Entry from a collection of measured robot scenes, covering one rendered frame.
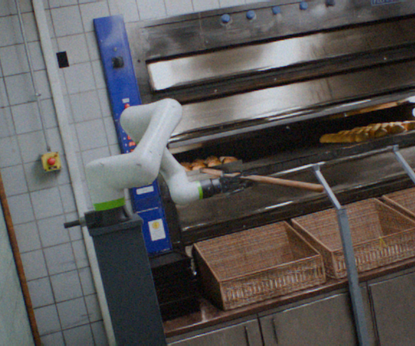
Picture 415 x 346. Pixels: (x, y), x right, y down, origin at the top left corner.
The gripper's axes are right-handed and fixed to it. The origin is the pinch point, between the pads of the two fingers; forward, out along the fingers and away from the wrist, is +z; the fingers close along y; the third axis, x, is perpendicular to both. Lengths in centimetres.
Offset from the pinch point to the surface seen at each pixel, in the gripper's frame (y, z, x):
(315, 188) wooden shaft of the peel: 0, -1, 78
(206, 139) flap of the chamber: -21.3, -9.0, -36.0
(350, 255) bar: 48, 40, 9
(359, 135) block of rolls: -2, 96, -68
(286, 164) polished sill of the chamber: 3, 38, -51
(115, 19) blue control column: -93, -42, -48
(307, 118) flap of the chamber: -21, 50, -36
